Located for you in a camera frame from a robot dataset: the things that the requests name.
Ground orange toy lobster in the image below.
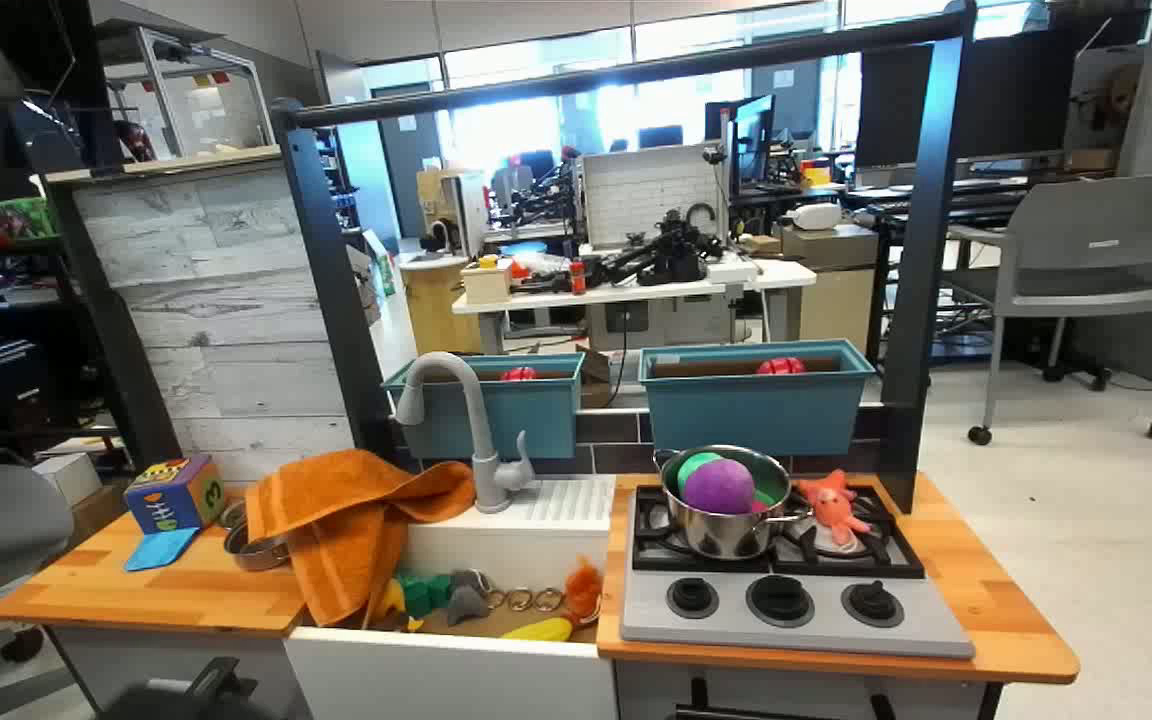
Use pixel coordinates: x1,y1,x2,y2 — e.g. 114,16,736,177
792,462,880,552

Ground black monitor screen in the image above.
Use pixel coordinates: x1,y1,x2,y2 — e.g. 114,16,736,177
852,31,1070,171

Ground purple ball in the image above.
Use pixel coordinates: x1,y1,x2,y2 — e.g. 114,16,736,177
678,455,763,518

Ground orange towel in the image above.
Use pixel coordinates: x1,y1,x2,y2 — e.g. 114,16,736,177
241,447,481,632

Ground black metal frame with rod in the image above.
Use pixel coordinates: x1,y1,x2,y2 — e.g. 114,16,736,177
270,0,978,516

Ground yellow toy lemon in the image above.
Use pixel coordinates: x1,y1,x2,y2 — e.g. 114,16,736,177
375,581,410,628

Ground grey toy stove top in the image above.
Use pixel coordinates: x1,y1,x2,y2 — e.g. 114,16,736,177
620,480,978,665

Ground grey toy faucet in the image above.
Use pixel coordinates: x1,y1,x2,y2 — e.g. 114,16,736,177
392,348,540,516

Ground grey wood plank panel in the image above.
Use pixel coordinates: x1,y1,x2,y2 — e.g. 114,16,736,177
69,155,358,490

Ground yellow toy banana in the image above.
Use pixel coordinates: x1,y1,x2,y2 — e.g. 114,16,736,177
501,613,576,647

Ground grey plastic chair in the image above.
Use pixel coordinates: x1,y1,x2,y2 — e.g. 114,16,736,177
946,168,1152,447

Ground wooden top play kitchen cabinet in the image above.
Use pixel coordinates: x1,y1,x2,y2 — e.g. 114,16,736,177
0,470,1085,720

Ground green toy vegetable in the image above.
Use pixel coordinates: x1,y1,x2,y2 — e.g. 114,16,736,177
392,566,455,620

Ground black gadget on desk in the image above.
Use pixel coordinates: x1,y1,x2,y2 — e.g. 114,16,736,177
606,198,726,288

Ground white desk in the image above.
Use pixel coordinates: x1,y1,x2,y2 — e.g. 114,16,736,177
446,257,818,357

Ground teal plastic bin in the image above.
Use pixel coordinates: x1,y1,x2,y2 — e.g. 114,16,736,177
385,348,590,468
637,335,880,461

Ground grey toy piece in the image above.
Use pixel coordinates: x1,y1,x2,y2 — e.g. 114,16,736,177
441,566,495,628

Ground colourful toy cube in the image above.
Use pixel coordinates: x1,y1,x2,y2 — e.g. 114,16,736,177
120,453,227,540

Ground blue flat toy flap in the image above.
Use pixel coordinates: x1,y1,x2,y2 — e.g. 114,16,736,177
120,523,202,574

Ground orange toy carrot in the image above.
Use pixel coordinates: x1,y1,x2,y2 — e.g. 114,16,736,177
561,556,606,632

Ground black stove knob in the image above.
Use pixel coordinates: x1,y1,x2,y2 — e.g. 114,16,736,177
662,573,725,620
841,574,909,632
742,573,818,628

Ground white toy sink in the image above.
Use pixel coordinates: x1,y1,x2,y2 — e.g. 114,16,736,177
283,470,624,720

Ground green ball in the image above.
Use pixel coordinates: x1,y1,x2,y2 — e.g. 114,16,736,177
672,447,726,496

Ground steel pot with handle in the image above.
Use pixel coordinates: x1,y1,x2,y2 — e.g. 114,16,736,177
652,441,818,564

